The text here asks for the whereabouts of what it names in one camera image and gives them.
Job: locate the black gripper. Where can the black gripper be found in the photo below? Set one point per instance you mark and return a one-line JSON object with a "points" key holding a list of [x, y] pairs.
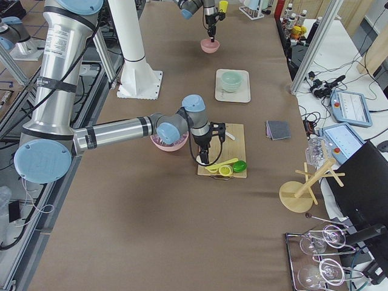
{"points": [[210, 20], [201, 140]]}

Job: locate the small pink bowl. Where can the small pink bowl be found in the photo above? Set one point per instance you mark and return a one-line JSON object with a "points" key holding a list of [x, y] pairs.
{"points": [[209, 45]]}

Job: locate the white ceramic spoon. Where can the white ceramic spoon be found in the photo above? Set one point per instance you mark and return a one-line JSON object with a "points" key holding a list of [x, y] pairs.
{"points": [[232, 137]]}

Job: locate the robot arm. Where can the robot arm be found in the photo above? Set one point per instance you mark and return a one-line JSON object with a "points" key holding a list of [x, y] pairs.
{"points": [[210, 13], [48, 142]]}

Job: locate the large pink ice bowl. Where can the large pink ice bowl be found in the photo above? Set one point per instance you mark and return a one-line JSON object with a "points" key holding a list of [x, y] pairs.
{"points": [[170, 147]]}

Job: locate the green bowl stack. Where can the green bowl stack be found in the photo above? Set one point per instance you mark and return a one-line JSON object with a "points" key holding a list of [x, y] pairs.
{"points": [[231, 81]]}

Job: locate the white steamed bun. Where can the white steamed bun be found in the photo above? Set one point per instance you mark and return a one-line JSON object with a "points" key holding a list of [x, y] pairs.
{"points": [[198, 159]]}

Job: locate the yellow plastic knife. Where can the yellow plastic knife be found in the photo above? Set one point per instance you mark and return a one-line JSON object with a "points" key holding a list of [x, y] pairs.
{"points": [[218, 165]]}

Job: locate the lemon slice under knife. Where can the lemon slice under knife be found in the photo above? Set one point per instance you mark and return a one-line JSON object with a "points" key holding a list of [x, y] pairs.
{"points": [[214, 171]]}

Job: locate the bamboo cutting board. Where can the bamboo cutting board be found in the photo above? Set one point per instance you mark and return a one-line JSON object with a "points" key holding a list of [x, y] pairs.
{"points": [[230, 149]]}

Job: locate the stacked lemon slices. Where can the stacked lemon slices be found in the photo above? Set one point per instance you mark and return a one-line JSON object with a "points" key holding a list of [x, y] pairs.
{"points": [[225, 170]]}

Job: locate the yellow plastic cup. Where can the yellow plastic cup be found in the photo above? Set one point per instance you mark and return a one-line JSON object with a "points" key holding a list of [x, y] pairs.
{"points": [[223, 6]]}

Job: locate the green lime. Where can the green lime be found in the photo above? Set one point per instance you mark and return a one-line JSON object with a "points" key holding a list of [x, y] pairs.
{"points": [[239, 166]]}

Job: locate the cream rabbit tray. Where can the cream rabbit tray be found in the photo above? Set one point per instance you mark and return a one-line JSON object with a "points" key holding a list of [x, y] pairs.
{"points": [[242, 95]]}

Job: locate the grey folded cloth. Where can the grey folded cloth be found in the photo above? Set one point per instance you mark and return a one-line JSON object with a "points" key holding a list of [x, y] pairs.
{"points": [[277, 130]]}

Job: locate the wooden mug tree stand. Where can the wooden mug tree stand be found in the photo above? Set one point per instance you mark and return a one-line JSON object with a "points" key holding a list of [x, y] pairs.
{"points": [[299, 197]]}

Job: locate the blue teach pendant near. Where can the blue teach pendant near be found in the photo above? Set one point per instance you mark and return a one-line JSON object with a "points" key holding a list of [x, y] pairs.
{"points": [[343, 140]]}

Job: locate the blue teach pendant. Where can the blue teach pendant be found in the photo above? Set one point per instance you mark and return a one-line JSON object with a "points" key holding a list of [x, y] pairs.
{"points": [[350, 107], [343, 140]]}

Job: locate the blue teach pendant far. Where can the blue teach pendant far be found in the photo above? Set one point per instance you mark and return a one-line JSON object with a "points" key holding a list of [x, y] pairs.
{"points": [[350, 107]]}

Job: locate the black monitor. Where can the black monitor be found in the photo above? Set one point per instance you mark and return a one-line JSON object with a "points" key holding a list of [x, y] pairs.
{"points": [[363, 197]]}

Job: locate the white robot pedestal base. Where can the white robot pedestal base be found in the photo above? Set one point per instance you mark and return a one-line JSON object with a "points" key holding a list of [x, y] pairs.
{"points": [[138, 79]]}

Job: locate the wire wine glass rack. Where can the wire wine glass rack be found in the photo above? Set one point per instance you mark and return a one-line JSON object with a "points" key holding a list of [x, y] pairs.
{"points": [[314, 258]]}

